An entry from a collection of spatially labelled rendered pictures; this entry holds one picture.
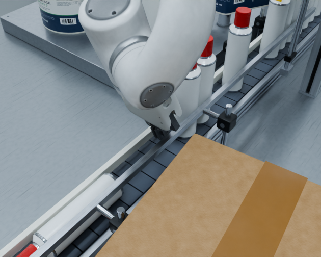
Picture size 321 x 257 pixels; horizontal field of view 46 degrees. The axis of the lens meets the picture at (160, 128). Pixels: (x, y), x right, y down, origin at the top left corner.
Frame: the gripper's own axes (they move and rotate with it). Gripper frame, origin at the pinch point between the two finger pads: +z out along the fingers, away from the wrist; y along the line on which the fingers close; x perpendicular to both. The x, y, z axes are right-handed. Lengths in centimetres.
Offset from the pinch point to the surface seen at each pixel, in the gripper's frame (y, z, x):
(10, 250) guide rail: 3.1, -8.4, 32.6
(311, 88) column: -15.3, 23.2, -38.0
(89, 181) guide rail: 3.3, -2.8, 16.5
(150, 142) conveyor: 3.3, 6.4, 1.6
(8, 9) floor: 254, 128, -74
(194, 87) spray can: -2.6, -4.3, -9.1
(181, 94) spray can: -0.7, -3.3, -7.1
